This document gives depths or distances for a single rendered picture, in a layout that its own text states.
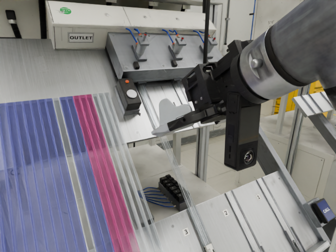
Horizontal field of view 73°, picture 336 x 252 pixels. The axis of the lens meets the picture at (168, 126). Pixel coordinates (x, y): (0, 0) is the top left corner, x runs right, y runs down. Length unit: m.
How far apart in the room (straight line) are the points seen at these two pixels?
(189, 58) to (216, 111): 0.37
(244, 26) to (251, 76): 2.90
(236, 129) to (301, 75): 0.11
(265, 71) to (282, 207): 0.47
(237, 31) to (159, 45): 2.46
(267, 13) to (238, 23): 1.44
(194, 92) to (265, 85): 0.13
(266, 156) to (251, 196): 0.15
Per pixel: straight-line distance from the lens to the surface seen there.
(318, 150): 1.54
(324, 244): 0.71
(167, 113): 0.39
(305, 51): 0.25
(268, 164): 0.73
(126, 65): 0.58
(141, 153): 1.26
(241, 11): 3.14
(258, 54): 0.27
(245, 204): 0.61
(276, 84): 0.27
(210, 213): 0.55
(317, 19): 0.24
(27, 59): 0.65
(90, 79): 0.61
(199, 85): 0.35
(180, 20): 0.77
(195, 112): 0.34
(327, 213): 0.72
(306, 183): 1.65
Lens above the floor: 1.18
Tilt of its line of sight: 20 degrees down
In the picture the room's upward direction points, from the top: straight up
